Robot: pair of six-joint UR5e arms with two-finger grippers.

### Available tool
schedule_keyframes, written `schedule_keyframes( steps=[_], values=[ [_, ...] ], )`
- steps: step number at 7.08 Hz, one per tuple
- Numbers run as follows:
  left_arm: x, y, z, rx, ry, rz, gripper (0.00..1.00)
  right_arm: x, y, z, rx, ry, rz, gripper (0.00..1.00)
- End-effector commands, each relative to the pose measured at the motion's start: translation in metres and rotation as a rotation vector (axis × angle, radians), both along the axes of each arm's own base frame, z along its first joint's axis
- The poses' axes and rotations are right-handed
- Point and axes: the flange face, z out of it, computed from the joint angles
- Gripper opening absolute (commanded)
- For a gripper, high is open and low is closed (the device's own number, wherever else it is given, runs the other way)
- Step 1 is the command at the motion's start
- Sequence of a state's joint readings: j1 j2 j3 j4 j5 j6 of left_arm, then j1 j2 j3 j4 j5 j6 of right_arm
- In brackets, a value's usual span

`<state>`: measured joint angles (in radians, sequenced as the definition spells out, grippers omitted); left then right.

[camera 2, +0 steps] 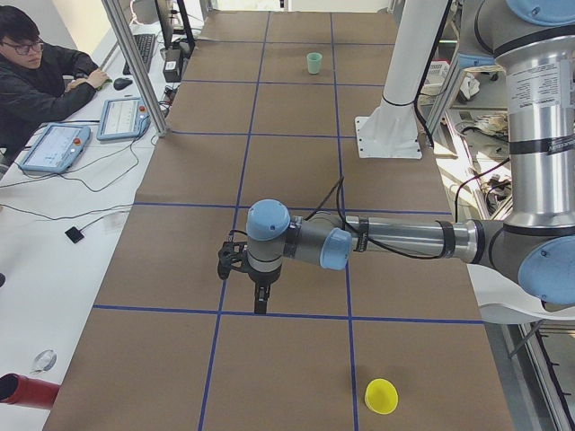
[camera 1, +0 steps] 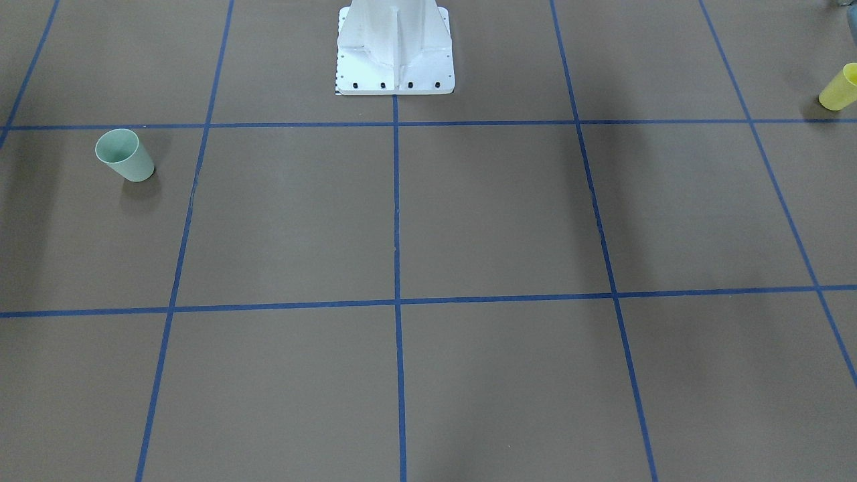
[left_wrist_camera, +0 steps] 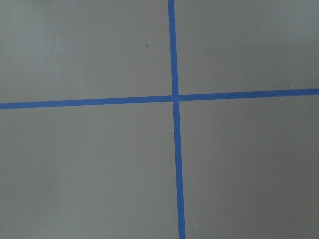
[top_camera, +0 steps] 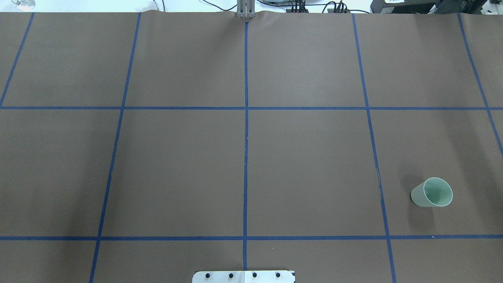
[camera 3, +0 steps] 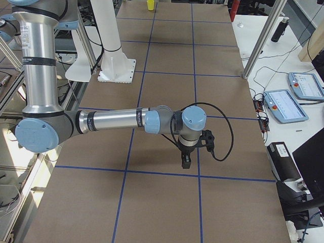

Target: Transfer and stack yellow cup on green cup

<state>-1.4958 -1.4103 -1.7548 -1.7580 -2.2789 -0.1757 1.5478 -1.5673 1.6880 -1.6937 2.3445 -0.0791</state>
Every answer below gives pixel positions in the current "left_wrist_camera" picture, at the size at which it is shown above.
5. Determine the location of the long blue tape strip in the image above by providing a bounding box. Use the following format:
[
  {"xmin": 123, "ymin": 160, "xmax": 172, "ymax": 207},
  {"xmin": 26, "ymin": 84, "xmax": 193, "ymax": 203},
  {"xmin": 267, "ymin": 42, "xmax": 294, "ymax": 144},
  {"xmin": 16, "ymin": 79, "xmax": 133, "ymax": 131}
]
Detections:
[{"xmin": 168, "ymin": 0, "xmax": 186, "ymax": 239}]

